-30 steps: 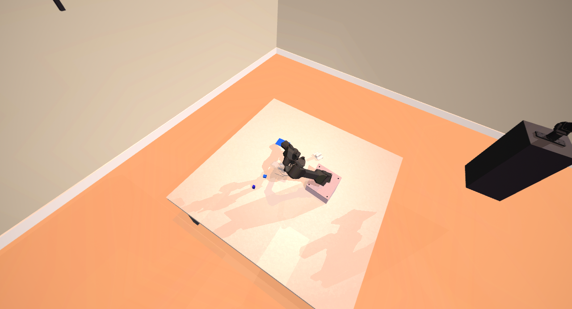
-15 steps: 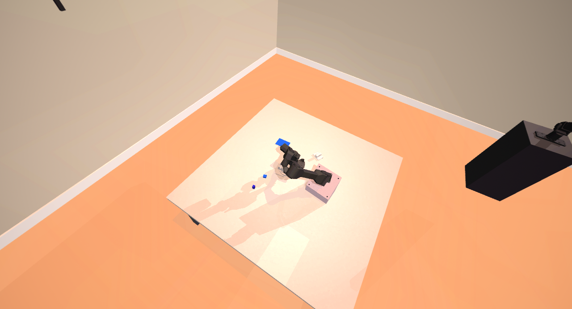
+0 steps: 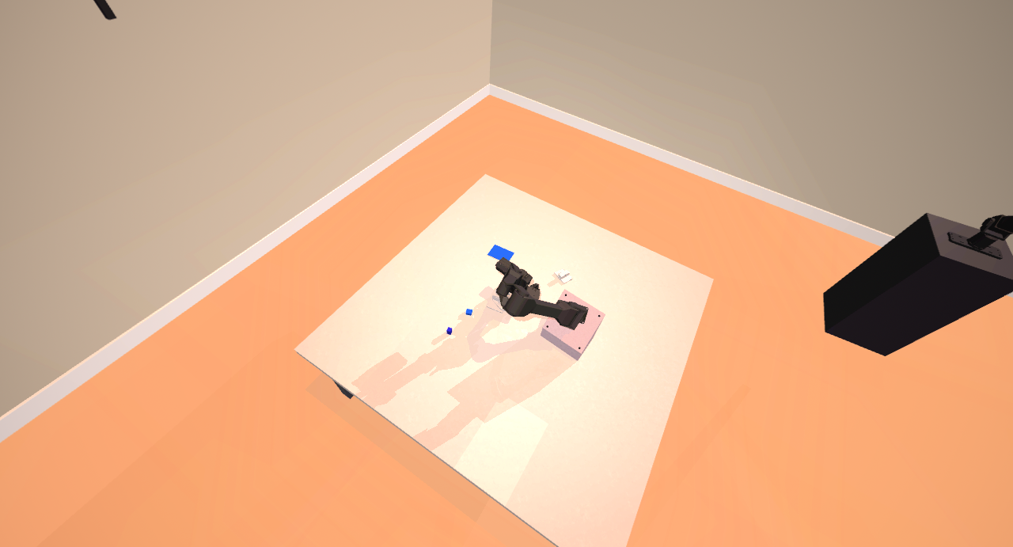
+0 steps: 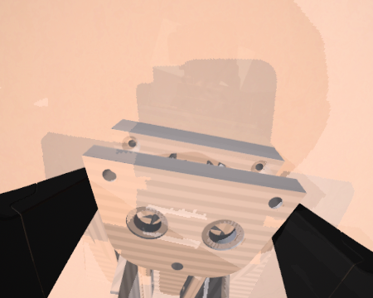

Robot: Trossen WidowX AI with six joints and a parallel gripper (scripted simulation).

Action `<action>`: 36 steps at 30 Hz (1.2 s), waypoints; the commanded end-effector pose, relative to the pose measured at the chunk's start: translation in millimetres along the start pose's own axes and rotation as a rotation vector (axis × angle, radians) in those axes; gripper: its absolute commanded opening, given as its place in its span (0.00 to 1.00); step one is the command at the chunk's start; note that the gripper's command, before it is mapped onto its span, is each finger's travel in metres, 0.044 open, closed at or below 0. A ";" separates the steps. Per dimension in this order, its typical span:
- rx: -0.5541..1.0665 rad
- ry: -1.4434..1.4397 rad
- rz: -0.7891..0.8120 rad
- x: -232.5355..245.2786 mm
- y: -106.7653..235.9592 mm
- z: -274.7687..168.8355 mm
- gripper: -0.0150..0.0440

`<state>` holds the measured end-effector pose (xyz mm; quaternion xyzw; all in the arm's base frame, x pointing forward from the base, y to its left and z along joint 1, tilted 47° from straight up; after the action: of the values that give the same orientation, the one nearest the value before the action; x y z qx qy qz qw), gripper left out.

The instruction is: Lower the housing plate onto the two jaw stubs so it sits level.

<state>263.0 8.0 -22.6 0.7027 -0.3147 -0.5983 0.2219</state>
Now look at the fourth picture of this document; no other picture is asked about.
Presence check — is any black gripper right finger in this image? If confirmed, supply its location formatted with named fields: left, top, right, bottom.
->
left=272, top=203, right=373, bottom=298

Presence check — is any tan housing plate with two holes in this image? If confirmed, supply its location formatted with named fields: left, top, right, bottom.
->
left=82, top=145, right=307, bottom=277

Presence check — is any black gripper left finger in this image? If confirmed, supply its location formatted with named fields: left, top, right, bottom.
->
left=0, top=166, right=98, bottom=298

